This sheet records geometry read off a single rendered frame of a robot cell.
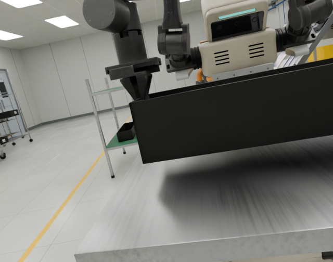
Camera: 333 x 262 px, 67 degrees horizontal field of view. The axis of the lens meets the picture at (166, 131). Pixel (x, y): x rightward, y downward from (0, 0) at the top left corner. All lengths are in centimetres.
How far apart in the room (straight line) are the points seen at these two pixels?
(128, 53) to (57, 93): 1056
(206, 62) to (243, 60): 13
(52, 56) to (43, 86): 121
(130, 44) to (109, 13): 8
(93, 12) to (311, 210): 41
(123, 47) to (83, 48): 1016
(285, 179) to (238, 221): 12
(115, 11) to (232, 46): 63
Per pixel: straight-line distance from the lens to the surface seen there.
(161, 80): 1017
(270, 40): 102
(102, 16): 44
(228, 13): 95
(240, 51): 100
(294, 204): 37
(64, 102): 1096
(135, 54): 49
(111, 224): 39
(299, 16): 95
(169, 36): 89
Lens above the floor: 99
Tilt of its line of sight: 13 degrees down
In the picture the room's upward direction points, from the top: 12 degrees counter-clockwise
